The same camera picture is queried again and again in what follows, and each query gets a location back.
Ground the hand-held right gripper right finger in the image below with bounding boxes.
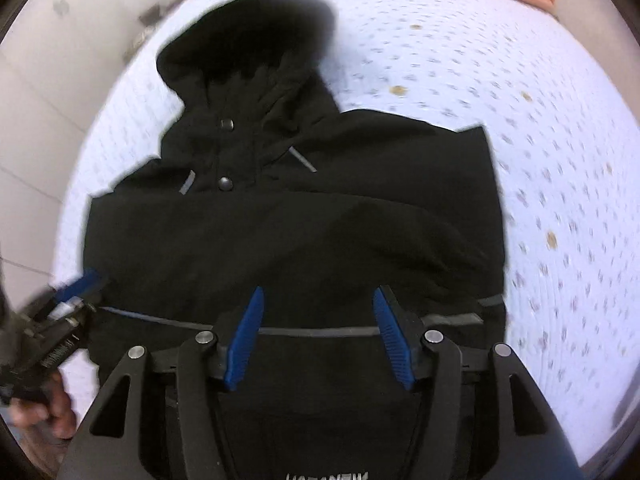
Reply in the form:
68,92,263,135
372,285,586,480

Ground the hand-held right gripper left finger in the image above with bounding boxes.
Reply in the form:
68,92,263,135
57,286,266,480

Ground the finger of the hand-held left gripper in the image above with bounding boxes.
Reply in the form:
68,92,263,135
27,267,110,318
60,302,103,346

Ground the black hooded jacket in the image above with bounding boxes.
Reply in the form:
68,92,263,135
82,0,508,480

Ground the person's left hand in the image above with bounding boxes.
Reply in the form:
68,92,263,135
10,371,78,441

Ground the white wardrobe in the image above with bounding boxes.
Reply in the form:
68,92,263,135
0,0,176,281

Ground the bed with floral cover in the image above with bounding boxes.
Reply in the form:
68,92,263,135
52,0,640,466

